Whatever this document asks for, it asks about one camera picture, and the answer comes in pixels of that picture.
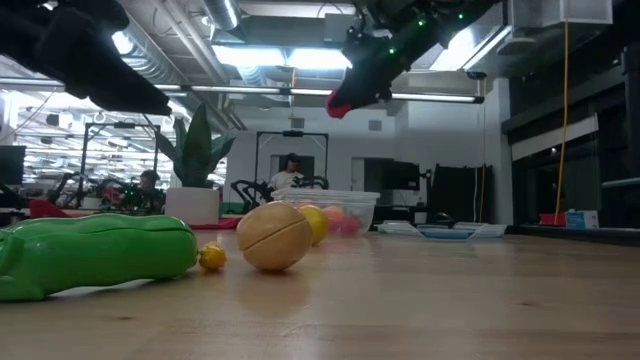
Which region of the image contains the blue white box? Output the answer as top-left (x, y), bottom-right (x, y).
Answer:
top-left (564, 209), bottom-right (600, 232)

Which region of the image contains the yellow hanging cable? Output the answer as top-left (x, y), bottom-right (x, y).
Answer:
top-left (553, 0), bottom-right (572, 224)

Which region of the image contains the white plant pot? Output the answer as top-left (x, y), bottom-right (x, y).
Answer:
top-left (164, 186), bottom-right (222, 226)

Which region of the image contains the black monitor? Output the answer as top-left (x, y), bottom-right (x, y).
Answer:
top-left (0, 144), bottom-right (27, 186)

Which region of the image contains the tan toy potato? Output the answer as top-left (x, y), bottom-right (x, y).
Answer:
top-left (235, 200), bottom-right (314, 274)

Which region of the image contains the silver round air duct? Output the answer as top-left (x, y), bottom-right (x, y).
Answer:
top-left (202, 0), bottom-right (241, 31)

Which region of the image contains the black table frame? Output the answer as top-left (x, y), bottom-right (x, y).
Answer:
top-left (505, 224), bottom-right (640, 247)

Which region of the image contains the ribbed orange toy fruit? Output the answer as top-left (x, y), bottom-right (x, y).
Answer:
top-left (322, 206), bottom-right (346, 234)

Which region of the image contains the black wall screen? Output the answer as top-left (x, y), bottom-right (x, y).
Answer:
top-left (379, 158), bottom-right (422, 192)

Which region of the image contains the green snake plant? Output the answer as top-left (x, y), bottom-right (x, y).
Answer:
top-left (142, 102), bottom-right (236, 190)

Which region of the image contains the yellow toy lemon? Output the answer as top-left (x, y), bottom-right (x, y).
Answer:
top-left (298, 204), bottom-right (331, 247)

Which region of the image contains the yellow toy banana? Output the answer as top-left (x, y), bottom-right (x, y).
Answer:
top-left (198, 241), bottom-right (228, 274)

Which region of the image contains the long linear ceiling light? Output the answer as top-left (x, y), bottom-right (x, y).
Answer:
top-left (154, 83), bottom-right (485, 105)

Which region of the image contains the person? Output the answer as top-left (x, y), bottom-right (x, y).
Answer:
top-left (137, 169), bottom-right (166, 211)
top-left (268, 152), bottom-right (305, 191)

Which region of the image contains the clear plastic tupperware container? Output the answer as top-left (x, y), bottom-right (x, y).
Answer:
top-left (271, 188), bottom-right (381, 236)

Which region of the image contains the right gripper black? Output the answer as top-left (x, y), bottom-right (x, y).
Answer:
top-left (329, 0), bottom-right (451, 109)

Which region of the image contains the black curtain panel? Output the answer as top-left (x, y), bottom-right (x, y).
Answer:
top-left (430, 163), bottom-right (496, 224)

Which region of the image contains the green toy cucumber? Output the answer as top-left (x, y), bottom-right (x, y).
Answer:
top-left (0, 213), bottom-right (200, 303)

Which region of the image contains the clear blue-rimmed container lid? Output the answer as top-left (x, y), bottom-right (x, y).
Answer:
top-left (377, 219), bottom-right (507, 242)

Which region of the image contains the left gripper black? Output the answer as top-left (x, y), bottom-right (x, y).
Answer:
top-left (0, 0), bottom-right (172, 116)

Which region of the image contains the grey ceiling box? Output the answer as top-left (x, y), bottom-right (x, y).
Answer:
top-left (323, 12), bottom-right (358, 44)

